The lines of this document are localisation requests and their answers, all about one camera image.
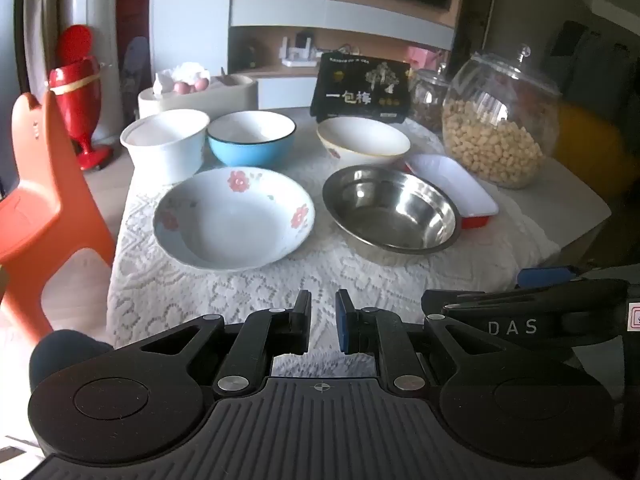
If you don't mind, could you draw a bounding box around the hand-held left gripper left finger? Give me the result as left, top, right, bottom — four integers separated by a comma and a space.
115, 290, 313, 399

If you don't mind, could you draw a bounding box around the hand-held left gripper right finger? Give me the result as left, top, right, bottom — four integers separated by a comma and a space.
335, 289, 531, 401

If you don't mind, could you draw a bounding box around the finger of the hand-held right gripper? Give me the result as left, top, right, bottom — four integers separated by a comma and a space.
517, 265, 579, 289

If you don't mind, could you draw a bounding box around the white floral bowl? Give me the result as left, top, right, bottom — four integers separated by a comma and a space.
152, 167, 316, 272

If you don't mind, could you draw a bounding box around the red and white rectangular dish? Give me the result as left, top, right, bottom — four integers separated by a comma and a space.
404, 154, 501, 231

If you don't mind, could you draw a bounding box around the blue enamel bowl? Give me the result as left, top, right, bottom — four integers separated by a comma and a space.
207, 111, 297, 168

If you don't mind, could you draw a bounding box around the white bowl with orange print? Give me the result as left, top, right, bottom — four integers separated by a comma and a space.
316, 117, 412, 170

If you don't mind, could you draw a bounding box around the white lace tablecloth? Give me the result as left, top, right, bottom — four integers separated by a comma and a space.
106, 107, 561, 352

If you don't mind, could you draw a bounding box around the stainless steel bowl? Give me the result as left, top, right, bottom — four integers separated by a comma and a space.
322, 165, 462, 254

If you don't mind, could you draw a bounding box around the yellow round object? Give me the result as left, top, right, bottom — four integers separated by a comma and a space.
555, 102, 627, 201

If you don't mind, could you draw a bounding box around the large glass jar of nuts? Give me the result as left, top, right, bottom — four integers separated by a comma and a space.
442, 44, 560, 190

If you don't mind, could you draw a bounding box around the small glass jar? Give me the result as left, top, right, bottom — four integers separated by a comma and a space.
409, 62, 453, 133

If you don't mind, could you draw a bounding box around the dark cloth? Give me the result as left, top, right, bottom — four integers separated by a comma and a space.
550, 20, 636, 111

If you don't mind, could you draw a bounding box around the white deep bowl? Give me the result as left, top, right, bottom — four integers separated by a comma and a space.
120, 109, 211, 185

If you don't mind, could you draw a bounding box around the black snack box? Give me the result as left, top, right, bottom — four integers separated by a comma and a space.
310, 51, 412, 125

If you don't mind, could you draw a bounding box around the person's dark clothing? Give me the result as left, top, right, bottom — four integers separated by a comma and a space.
29, 329, 116, 393

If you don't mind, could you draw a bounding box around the beige tissue box organizer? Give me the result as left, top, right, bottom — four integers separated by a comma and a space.
137, 74, 260, 122

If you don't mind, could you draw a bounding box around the pink box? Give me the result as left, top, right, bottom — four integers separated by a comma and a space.
405, 45, 448, 73

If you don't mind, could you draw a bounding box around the white router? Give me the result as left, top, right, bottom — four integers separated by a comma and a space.
281, 35, 320, 67

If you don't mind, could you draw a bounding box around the white tissue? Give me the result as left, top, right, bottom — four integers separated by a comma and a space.
152, 62, 211, 95

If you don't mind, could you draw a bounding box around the orange plastic chair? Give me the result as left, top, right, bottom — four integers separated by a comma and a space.
0, 91, 117, 346

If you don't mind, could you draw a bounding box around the grey oval board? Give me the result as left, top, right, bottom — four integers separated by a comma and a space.
122, 37, 151, 111

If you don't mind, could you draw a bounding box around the white and wood TV cabinet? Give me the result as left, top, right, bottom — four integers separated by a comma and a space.
227, 0, 501, 111

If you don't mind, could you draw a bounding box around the red rocket-shaped bin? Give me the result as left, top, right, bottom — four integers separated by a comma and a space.
48, 25, 115, 171

